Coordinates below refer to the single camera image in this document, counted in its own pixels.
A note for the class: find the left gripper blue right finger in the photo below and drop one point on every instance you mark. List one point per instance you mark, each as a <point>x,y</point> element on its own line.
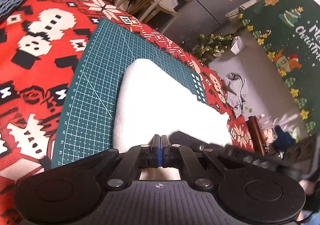
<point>169,155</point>

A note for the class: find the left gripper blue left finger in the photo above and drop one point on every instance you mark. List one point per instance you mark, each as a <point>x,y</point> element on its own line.
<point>150,153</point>

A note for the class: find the white knit v-neck sweater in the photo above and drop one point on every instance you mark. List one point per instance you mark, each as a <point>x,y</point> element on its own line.
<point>151,102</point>

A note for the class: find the person right hand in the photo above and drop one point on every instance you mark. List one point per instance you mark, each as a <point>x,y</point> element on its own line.
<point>308,187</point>

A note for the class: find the dark wooden side table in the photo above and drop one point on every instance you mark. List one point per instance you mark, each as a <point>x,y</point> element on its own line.
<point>257,135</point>

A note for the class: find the green cutting mat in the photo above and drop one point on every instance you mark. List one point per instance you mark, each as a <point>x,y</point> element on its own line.
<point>86,122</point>

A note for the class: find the grey crumpled garment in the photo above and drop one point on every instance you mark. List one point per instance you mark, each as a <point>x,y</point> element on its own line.
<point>236,91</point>

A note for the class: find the small decorated christmas tree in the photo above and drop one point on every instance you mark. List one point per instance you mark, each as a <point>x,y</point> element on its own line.
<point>212,46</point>

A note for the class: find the red patterned christmas blanket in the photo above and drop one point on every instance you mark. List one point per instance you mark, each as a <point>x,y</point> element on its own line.
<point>41,44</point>

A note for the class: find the grey refrigerator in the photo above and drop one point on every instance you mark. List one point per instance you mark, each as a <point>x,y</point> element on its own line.
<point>200,17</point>

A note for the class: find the green christmas wall banner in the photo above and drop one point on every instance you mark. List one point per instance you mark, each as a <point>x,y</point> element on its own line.
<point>288,31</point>

